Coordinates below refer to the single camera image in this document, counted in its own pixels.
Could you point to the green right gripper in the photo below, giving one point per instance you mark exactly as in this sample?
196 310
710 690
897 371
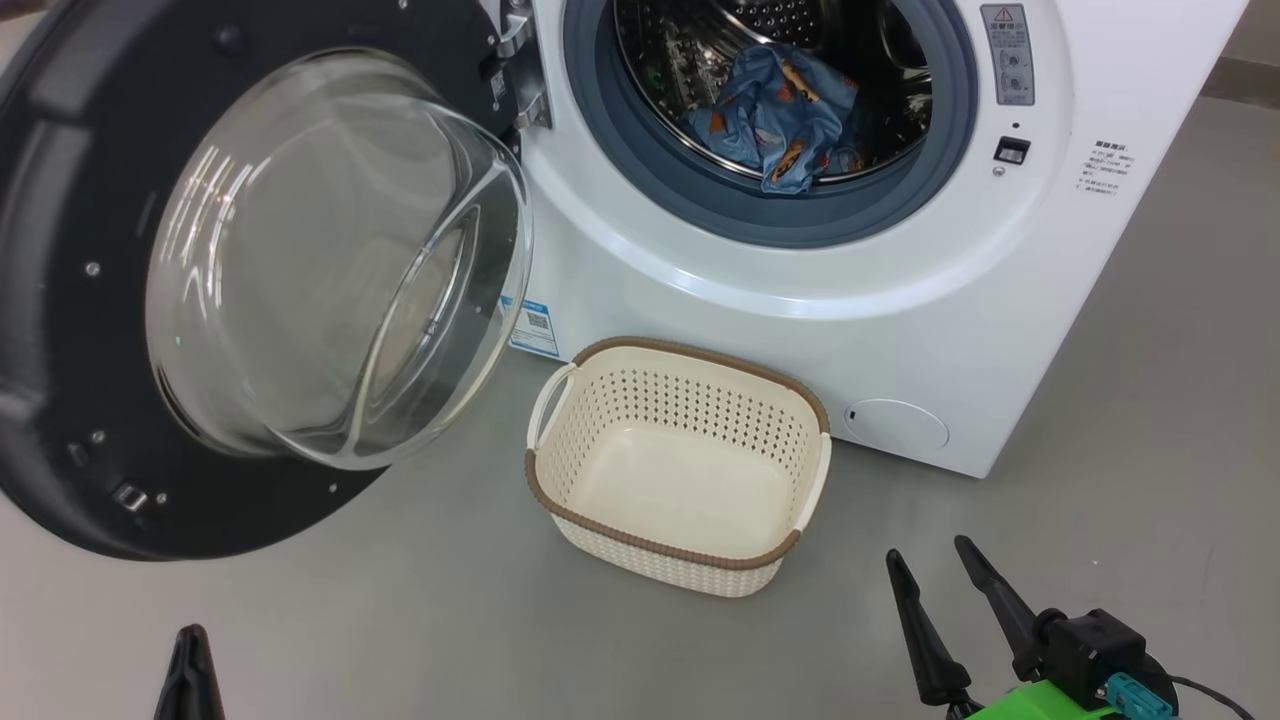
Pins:
1040 705

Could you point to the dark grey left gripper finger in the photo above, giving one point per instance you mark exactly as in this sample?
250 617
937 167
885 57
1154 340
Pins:
207 690
175 690

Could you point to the black round glass washer door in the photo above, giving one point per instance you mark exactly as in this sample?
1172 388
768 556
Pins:
100 150

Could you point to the white front-load washing machine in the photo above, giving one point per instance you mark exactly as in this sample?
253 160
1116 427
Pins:
900 330

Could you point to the cream perforated laundry basket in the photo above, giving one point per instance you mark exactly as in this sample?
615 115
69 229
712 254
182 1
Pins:
680 490

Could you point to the black door latch slot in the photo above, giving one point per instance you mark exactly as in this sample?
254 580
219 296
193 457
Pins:
1012 150

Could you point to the grey rubber door gasket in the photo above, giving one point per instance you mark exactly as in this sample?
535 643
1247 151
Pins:
600 130

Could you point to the metal door hinge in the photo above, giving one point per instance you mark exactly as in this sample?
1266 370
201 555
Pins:
520 70

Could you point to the round white filter cover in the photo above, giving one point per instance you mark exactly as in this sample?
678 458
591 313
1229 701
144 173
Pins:
897 424

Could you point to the small printed text label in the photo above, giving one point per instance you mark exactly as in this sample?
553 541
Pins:
1105 167

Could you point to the blue white energy label sticker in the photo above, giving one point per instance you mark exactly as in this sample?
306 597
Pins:
532 325

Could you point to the grey warning label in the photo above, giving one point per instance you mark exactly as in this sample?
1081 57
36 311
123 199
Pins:
1008 55

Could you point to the steel perforated washer drum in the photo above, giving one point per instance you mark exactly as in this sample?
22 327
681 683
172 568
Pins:
670 60

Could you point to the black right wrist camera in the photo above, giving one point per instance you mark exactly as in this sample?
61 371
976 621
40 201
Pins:
1100 650

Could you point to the teal right camera connector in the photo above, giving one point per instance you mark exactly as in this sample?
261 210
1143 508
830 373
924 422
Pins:
1140 697

